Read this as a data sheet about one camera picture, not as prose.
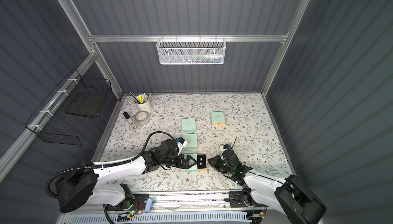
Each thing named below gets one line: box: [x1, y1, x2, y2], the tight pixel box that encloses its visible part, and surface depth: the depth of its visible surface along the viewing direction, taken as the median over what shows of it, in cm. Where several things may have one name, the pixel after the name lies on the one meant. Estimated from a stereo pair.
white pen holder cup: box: [135, 94, 152, 114], surface depth 107 cm
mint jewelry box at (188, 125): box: [181, 117, 196, 133], surface depth 101 cm
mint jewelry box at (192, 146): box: [181, 132, 199, 153], surface depth 93 cm
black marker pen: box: [123, 111, 138, 131], surface depth 103 cm
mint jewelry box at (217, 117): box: [210, 110, 226, 126], surface depth 104 cm
